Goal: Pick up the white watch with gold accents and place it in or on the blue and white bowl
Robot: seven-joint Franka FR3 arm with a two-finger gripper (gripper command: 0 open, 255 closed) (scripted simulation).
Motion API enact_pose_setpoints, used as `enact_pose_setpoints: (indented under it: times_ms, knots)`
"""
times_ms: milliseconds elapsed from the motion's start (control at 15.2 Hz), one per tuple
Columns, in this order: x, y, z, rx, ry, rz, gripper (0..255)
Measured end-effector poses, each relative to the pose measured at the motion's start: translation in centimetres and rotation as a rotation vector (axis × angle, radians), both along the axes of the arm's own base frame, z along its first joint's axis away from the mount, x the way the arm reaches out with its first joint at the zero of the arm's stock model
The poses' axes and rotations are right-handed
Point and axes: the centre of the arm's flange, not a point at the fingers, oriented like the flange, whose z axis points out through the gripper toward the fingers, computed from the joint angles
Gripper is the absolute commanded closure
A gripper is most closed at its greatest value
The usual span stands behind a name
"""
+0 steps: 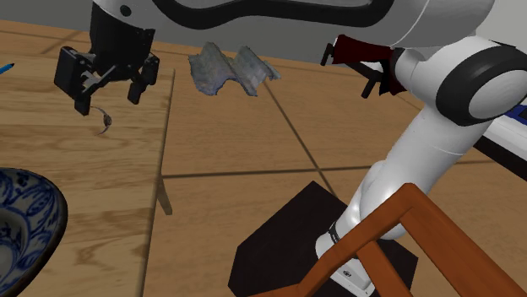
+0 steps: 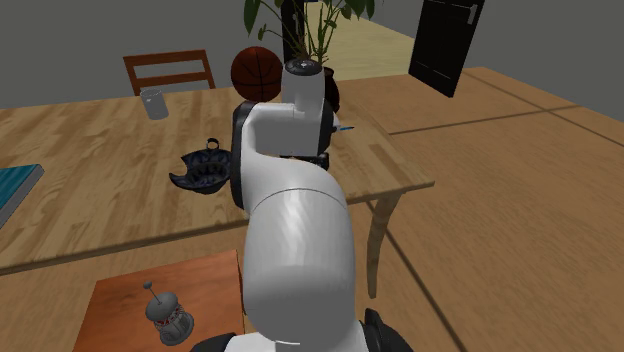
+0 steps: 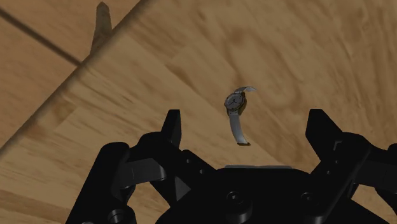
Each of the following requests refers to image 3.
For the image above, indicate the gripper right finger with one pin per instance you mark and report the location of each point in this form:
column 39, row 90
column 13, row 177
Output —
column 344, row 155

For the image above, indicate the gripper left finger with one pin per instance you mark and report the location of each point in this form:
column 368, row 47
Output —
column 155, row 169

